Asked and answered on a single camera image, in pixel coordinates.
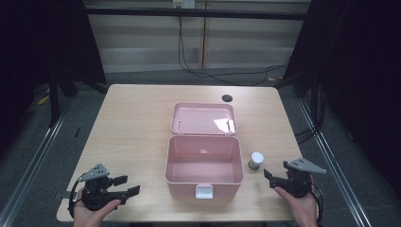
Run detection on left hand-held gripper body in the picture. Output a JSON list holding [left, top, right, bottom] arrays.
[[77, 163, 128, 212]]

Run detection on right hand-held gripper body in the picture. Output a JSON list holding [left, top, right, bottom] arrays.
[[277, 157, 328, 200]]

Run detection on small white-capped bottle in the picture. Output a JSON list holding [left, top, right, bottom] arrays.
[[248, 151, 265, 171]]

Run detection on pink plastic storage box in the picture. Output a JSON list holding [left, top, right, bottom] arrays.
[[164, 102, 246, 201]]

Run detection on person's left hand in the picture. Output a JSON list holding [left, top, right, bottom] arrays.
[[73, 187, 123, 227]]

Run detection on person's right hand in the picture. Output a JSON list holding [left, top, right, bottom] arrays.
[[273, 185, 320, 227]]

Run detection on yellow floor scrap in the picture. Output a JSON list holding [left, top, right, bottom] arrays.
[[36, 94, 51, 107]]

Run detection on black curtain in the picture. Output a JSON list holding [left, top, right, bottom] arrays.
[[0, 0, 108, 152], [283, 0, 401, 202]]

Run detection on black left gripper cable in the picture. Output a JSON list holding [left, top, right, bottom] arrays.
[[67, 172, 87, 219]]

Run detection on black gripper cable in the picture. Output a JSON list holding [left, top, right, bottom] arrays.
[[67, 172, 87, 219], [310, 183, 325, 227]]

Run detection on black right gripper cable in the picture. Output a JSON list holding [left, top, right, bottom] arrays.
[[310, 183, 325, 227]]

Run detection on black floor cable bundle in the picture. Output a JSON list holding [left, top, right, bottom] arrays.
[[293, 125, 320, 146]]

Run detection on aluminium floor rail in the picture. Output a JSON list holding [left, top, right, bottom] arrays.
[[0, 102, 75, 227], [296, 99, 374, 227]]

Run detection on black metal stand post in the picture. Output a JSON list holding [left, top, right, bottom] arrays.
[[47, 74, 61, 129], [309, 74, 320, 131]]

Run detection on black hanging wall cable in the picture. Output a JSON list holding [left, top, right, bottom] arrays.
[[177, 15, 289, 87]]

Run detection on black horizontal frame bar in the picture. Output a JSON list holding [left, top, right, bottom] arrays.
[[84, 7, 312, 22]]

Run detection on white wall socket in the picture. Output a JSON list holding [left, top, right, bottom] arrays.
[[172, 0, 197, 9]]

